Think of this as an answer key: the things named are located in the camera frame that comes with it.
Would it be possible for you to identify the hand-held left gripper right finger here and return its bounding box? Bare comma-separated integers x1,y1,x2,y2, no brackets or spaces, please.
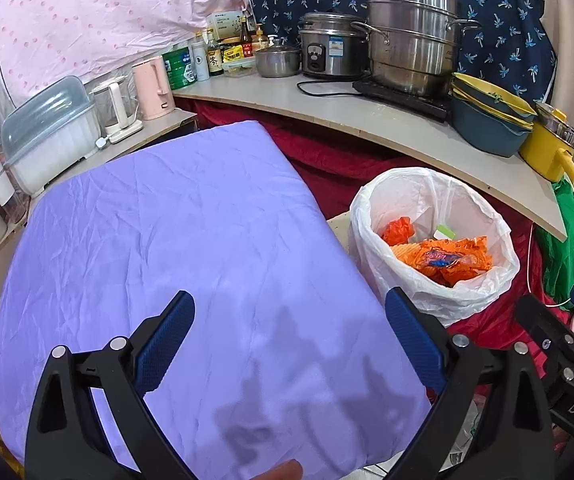
384,287,555,480

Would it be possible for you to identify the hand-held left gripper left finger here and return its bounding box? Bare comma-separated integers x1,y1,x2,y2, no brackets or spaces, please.
24,290,197,480

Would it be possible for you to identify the orange snack wrapper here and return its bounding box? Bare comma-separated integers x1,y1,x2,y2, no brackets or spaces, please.
397,236,494,288

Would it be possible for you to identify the orange plastic bag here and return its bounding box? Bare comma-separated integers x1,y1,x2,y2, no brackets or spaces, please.
382,216,416,247

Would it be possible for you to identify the bin with white bag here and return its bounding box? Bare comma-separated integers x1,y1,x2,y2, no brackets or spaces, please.
349,166,521,328

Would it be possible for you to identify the person's left hand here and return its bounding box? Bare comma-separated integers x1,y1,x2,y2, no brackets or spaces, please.
244,459,304,480

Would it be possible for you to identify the green cloth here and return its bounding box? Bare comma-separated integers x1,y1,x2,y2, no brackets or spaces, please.
537,180,574,306

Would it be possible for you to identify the purple tablecloth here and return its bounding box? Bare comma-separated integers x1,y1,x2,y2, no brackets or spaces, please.
0,120,432,480

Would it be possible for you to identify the yellow electric pot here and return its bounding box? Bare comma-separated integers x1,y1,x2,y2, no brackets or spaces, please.
518,101,574,190

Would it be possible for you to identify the blue plastic basin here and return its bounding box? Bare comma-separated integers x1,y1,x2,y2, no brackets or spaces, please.
449,95,532,157

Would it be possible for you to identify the red cloth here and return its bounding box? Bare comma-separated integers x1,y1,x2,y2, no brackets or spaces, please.
174,100,548,361

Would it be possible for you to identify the beige side table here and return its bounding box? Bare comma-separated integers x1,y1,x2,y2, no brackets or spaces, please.
0,107,198,281

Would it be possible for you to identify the yellow plastic basin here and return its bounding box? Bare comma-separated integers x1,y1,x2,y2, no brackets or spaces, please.
452,72,538,128

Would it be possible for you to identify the white dish rack grey lid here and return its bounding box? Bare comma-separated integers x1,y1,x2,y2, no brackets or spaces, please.
1,76,98,197

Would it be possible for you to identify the curved beige counter board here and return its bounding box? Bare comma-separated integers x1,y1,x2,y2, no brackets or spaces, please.
172,72,568,242

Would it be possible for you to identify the black induction cooker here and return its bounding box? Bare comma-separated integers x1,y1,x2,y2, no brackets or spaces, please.
352,77,452,122

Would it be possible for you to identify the glass electric kettle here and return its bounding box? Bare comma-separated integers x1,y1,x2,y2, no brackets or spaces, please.
90,75,144,143

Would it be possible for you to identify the pink electric kettle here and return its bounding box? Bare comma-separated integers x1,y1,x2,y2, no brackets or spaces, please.
132,56,177,121

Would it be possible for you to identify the green tin can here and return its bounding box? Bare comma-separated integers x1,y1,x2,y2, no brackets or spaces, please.
162,46,195,91

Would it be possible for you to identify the navy floral cloth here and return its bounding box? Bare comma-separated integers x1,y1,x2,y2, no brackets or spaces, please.
248,0,558,106

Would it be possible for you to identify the white thermos bottle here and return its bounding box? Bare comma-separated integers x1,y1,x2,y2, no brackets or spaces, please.
190,42,210,82

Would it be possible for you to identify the clear food container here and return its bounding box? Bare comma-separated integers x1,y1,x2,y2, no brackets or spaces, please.
221,57,258,78

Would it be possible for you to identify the dark soy sauce bottle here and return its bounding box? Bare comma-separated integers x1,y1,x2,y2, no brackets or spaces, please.
207,34,224,77

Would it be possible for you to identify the large steel steamer pot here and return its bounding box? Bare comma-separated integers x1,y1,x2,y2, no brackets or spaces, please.
351,0,482,98

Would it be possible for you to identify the small steel pot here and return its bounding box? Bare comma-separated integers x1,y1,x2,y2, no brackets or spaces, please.
255,37,302,78

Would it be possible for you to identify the steel rice cooker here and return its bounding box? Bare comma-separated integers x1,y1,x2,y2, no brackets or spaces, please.
298,11,368,80

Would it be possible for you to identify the tall dark sauce bottle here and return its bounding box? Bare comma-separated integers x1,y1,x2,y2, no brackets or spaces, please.
239,16,254,58

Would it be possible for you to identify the white green carton box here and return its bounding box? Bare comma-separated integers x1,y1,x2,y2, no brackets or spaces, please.
207,10,245,43

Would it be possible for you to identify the pink dotted quilt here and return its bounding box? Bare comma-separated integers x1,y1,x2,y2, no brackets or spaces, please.
0,0,253,106

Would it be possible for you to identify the white cable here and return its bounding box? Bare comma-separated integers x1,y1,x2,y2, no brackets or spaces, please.
527,225,574,311

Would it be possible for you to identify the black power cable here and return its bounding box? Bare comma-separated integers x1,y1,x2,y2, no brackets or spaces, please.
296,79,355,97

